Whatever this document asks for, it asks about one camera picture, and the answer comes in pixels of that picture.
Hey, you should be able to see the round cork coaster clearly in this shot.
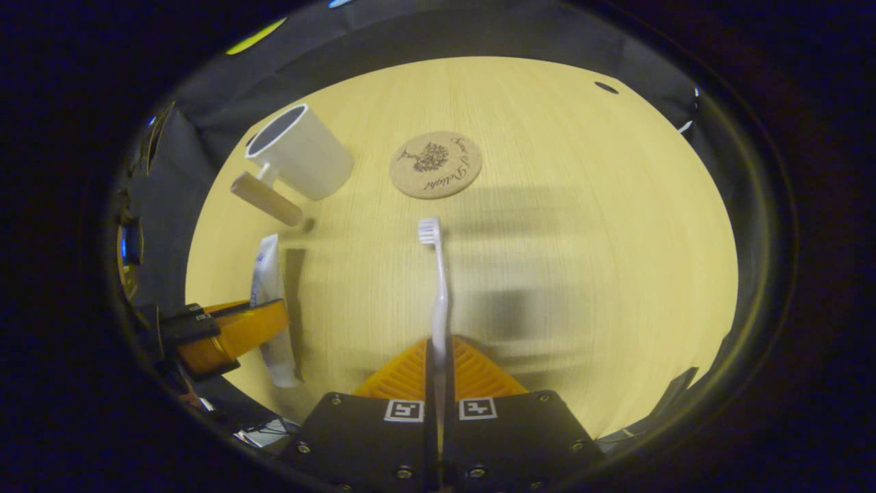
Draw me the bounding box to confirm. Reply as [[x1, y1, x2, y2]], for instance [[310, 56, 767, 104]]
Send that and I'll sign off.
[[389, 131, 483, 200]]

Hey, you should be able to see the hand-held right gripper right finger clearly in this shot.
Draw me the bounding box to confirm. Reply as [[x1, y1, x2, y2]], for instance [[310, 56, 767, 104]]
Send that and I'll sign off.
[[441, 336, 606, 493]]

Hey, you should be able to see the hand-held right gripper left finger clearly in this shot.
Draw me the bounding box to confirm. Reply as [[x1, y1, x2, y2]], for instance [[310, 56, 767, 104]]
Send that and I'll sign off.
[[279, 338, 440, 493]]

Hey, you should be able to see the white toothbrush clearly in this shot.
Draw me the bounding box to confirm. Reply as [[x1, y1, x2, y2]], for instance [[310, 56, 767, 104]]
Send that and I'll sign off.
[[418, 217, 454, 446]]

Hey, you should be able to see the white cup with wooden handle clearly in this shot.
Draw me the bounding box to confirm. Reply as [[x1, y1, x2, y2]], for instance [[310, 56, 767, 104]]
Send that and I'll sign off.
[[231, 103, 355, 227]]

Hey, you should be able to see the white toothpaste tube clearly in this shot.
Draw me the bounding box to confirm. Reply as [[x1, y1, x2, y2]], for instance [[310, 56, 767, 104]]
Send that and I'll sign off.
[[250, 234, 302, 388]]

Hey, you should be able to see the white cable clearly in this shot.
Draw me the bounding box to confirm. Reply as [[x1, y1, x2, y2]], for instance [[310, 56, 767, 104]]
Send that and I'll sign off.
[[678, 86, 700, 134]]

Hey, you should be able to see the black backdrop cloth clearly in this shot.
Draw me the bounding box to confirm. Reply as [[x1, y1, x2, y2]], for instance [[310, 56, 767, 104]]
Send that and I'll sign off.
[[116, 0, 706, 323]]

